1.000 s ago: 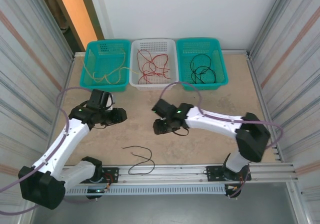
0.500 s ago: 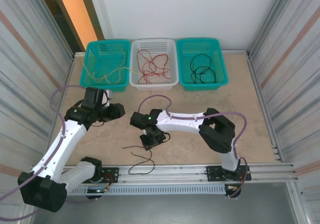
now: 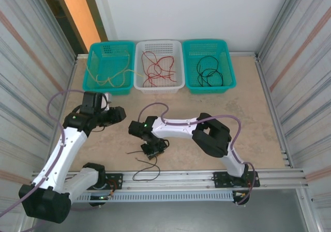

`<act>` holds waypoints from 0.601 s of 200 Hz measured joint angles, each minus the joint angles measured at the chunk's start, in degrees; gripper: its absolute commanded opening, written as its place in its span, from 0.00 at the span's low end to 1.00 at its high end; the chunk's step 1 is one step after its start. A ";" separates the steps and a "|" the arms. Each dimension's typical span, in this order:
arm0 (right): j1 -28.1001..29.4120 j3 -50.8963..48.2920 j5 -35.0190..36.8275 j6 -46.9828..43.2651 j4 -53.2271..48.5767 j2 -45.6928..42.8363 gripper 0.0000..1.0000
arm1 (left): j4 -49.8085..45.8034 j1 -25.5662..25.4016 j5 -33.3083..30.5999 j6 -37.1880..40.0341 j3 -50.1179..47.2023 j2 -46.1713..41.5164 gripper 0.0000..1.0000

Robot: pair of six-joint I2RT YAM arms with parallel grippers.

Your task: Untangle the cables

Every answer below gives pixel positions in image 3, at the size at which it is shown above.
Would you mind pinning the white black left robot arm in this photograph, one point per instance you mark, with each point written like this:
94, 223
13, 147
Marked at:
59, 154

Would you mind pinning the wooden door frame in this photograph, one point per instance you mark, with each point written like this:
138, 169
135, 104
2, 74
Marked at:
93, 9

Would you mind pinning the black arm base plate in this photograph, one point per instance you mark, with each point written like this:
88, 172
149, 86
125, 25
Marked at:
116, 179
219, 179

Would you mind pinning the white plastic basket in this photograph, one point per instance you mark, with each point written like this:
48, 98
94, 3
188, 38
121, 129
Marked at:
160, 90

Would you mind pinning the aluminium mounting rail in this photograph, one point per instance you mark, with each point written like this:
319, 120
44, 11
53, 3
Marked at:
168, 177

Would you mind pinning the teal plastic basket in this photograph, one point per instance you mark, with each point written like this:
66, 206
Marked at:
111, 91
207, 90

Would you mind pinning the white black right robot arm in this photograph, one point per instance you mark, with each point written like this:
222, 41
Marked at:
175, 128

